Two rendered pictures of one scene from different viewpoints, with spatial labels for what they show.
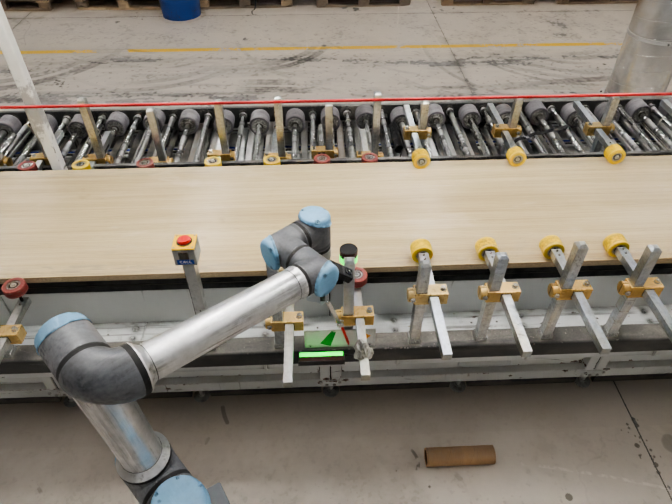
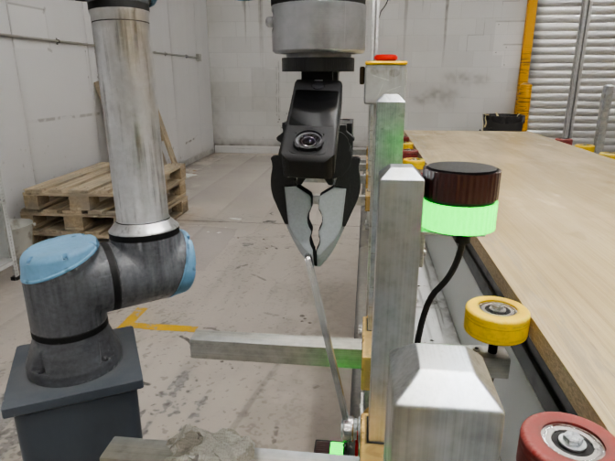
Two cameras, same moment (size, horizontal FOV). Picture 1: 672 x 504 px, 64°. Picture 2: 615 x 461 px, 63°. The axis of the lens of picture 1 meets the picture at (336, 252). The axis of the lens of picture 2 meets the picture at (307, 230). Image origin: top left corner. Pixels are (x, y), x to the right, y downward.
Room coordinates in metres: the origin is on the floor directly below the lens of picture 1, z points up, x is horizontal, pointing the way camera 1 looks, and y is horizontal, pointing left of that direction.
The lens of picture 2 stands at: (1.24, -0.45, 1.19)
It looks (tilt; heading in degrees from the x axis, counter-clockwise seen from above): 17 degrees down; 99
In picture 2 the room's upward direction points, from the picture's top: straight up
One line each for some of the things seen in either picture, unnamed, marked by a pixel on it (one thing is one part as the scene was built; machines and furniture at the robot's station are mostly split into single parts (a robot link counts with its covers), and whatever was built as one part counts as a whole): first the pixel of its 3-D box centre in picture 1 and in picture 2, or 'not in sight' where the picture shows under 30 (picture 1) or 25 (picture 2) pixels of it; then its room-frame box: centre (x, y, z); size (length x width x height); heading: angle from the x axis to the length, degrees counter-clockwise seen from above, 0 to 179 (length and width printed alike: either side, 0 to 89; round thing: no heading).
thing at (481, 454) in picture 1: (459, 455); not in sight; (1.14, -0.55, 0.04); 0.30 x 0.08 x 0.08; 93
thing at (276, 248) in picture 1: (286, 248); not in sight; (1.08, 0.14, 1.33); 0.12 x 0.12 x 0.09; 44
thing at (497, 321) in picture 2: not in sight; (493, 344); (1.39, 0.17, 0.85); 0.08 x 0.08 x 0.11
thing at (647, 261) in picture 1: (628, 296); not in sight; (1.30, -1.04, 0.90); 0.03 x 0.03 x 0.48; 3
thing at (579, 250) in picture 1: (561, 294); not in sight; (1.29, -0.79, 0.93); 0.03 x 0.03 x 0.48; 3
